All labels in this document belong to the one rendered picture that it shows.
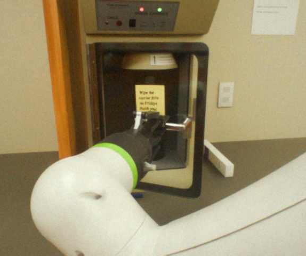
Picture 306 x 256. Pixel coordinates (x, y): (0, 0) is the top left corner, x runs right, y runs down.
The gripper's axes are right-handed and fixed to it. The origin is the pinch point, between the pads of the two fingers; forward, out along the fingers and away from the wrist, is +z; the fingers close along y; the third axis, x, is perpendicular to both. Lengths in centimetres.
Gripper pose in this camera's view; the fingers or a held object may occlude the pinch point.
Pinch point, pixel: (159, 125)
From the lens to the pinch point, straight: 65.9
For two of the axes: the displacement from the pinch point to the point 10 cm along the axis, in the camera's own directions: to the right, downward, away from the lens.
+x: -9.5, -0.9, 3.0
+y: 0.0, -9.6, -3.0
